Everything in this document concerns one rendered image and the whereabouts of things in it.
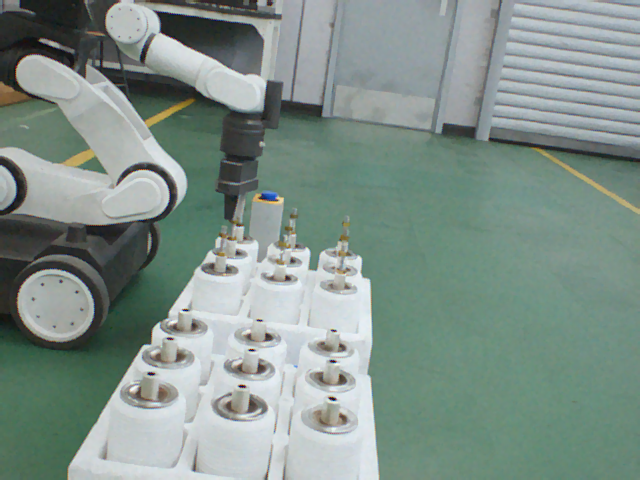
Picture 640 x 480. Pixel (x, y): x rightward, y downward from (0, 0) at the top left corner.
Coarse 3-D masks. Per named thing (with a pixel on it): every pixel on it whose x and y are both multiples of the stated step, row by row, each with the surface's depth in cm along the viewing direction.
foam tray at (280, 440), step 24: (216, 360) 132; (120, 384) 120; (288, 384) 127; (360, 384) 131; (288, 408) 120; (360, 408) 123; (96, 432) 106; (192, 432) 109; (288, 432) 122; (96, 456) 100; (192, 456) 103; (360, 456) 109
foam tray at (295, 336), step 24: (192, 288) 164; (312, 288) 175; (360, 288) 179; (240, 312) 155; (360, 312) 164; (216, 336) 151; (288, 336) 150; (312, 336) 150; (360, 336) 152; (288, 360) 152; (360, 360) 151
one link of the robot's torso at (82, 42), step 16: (0, 16) 173; (16, 16) 172; (32, 16) 179; (0, 32) 173; (16, 32) 173; (32, 32) 173; (48, 32) 173; (64, 32) 173; (80, 32) 177; (0, 48) 174; (80, 48) 175; (0, 64) 176; (80, 64) 179; (0, 80) 180
